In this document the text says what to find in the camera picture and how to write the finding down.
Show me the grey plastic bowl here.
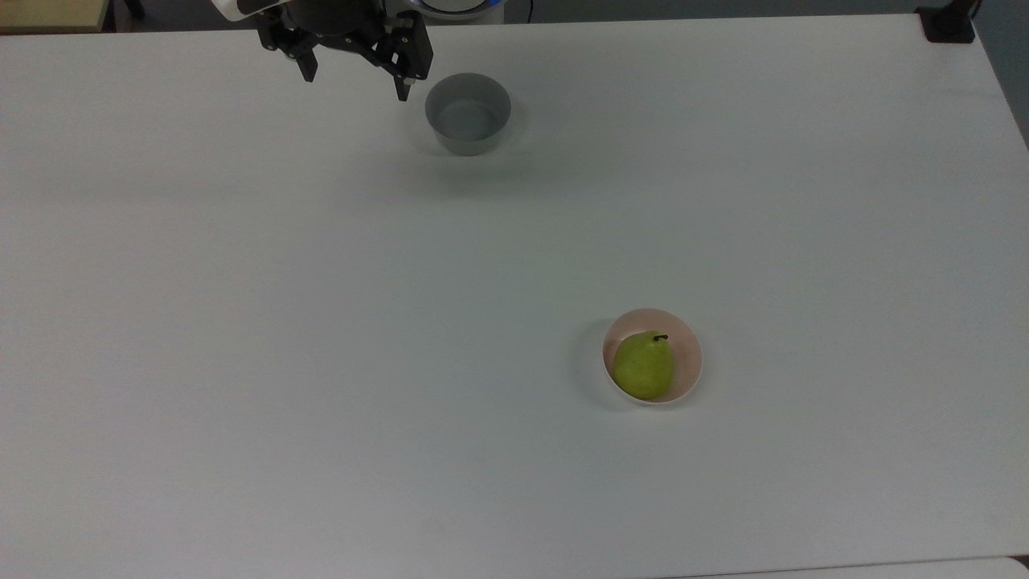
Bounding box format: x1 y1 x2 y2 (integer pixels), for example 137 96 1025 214
424 72 513 158

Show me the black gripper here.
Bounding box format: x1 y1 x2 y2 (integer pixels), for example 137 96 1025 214
256 0 436 103

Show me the light wooden desk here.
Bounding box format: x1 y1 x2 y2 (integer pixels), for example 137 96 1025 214
0 0 111 34

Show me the green pear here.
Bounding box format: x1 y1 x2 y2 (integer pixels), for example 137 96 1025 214
613 331 677 402

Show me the black clamp stand base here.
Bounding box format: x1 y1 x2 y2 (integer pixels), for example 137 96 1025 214
916 0 984 44

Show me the pink plastic bowl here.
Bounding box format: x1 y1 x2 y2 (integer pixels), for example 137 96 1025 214
602 308 705 407

